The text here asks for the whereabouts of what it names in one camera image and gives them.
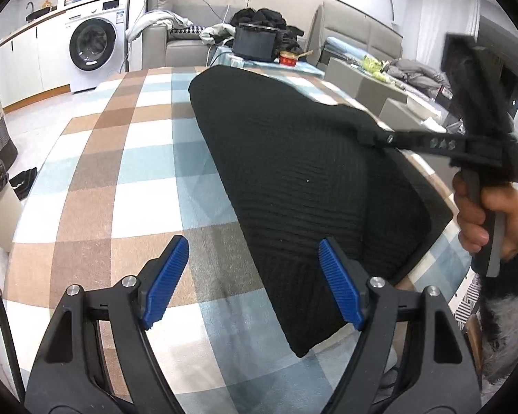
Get light blue cloth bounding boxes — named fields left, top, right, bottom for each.
left=127, top=10, right=191, bottom=41

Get beige coffee table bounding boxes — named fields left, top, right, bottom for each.
left=326, top=58, right=409, bottom=115

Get person's right forearm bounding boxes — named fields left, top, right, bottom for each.
left=475, top=248, right=518, bottom=384

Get black clothes pile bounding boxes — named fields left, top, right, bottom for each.
left=230, top=8, right=305, bottom=55

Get white kitchen cabinets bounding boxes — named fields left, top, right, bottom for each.
left=0, top=11, right=72, bottom=113

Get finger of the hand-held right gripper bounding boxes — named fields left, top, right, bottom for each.
left=357, top=124, right=471, bottom=156

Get white washing machine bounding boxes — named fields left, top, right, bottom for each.
left=65, top=0, right=131, bottom=94

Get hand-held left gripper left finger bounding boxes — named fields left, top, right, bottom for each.
left=25, top=235, right=190, bottom=414

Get grey sofa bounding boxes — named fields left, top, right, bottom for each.
left=142, top=0, right=227, bottom=72

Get green packets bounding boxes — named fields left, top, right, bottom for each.
left=362, top=55, right=390, bottom=82

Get grey clothes pile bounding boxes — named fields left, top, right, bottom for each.
left=388, top=58, right=452, bottom=96

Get black knit sweater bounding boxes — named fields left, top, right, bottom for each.
left=188, top=66, right=454, bottom=358

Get person's right hand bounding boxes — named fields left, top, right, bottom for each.
left=452, top=172, right=518, bottom=264

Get checkered blanket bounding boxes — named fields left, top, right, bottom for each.
left=4, top=67, right=471, bottom=414

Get black slippers on floor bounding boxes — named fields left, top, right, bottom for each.
left=9, top=167, right=38, bottom=201

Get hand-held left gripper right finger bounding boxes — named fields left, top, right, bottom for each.
left=318, top=237, right=484, bottom=414

